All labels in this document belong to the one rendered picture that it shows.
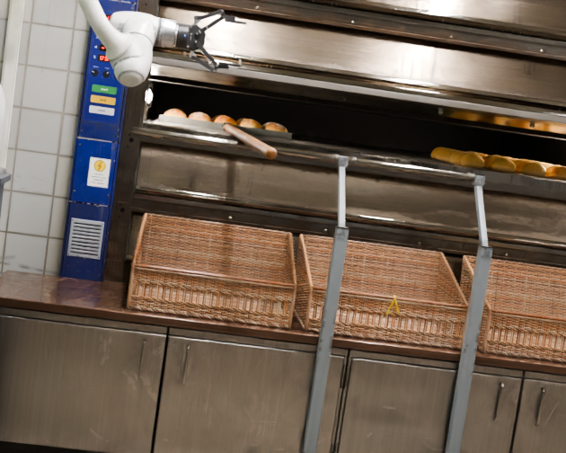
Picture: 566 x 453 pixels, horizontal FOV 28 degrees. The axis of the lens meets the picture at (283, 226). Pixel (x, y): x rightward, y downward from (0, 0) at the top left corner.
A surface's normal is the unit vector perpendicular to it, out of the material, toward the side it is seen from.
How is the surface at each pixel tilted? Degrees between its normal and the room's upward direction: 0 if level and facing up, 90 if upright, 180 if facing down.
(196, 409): 90
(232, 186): 70
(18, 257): 90
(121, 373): 90
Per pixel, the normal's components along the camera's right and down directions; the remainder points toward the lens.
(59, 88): 0.08, 0.11
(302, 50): 0.13, -0.23
